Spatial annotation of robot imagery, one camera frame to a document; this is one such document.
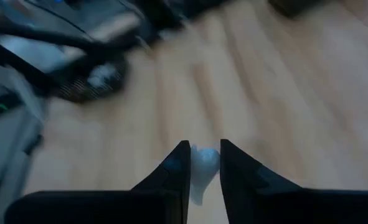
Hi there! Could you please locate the small white ghost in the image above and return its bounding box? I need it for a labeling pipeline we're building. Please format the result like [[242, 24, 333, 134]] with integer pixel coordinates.
[[87, 63, 119, 90], [189, 144, 221, 206]]

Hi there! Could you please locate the black plastic tray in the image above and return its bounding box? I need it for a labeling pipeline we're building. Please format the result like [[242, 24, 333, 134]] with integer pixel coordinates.
[[51, 60, 130, 103]]

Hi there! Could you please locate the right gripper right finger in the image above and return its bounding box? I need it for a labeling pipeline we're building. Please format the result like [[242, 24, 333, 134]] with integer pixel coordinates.
[[220, 139, 303, 224]]

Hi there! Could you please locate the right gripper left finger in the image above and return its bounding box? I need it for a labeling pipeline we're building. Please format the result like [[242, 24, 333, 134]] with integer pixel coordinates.
[[130, 139, 192, 224]]

